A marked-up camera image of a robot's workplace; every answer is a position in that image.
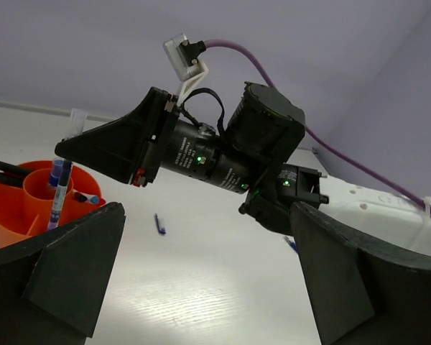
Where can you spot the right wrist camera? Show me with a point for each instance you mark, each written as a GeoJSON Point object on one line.
{"type": "Point", "coordinates": [184, 57]}

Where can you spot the orange highlighter black body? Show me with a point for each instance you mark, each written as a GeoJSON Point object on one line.
{"type": "Point", "coordinates": [14, 169]}

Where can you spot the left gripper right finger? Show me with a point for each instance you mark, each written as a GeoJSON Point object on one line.
{"type": "Point", "coordinates": [362, 290]}

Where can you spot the blue gel pen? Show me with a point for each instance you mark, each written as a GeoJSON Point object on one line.
{"type": "Point", "coordinates": [291, 243]}

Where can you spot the blue pen cap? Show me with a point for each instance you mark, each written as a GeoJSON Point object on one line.
{"type": "Point", "coordinates": [159, 225]}

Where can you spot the purple pen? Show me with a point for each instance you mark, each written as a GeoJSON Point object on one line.
{"type": "Point", "coordinates": [60, 195]}

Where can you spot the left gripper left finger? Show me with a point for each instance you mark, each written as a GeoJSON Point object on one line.
{"type": "Point", "coordinates": [52, 286]}

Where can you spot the clear pen cap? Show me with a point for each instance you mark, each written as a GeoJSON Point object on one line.
{"type": "Point", "coordinates": [76, 123]}

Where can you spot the orange round container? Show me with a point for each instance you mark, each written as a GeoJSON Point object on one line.
{"type": "Point", "coordinates": [25, 211]}

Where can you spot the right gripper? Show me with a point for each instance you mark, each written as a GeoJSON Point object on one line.
{"type": "Point", "coordinates": [127, 149]}

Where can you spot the pink highlighter black body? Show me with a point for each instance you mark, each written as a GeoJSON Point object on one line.
{"type": "Point", "coordinates": [11, 180]}

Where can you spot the black capped white marker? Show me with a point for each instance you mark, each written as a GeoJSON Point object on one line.
{"type": "Point", "coordinates": [80, 197]}

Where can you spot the blue capped white marker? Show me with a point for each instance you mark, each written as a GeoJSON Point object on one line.
{"type": "Point", "coordinates": [93, 199]}

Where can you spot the blue item in container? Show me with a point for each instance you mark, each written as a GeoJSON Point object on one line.
{"type": "Point", "coordinates": [55, 171]}

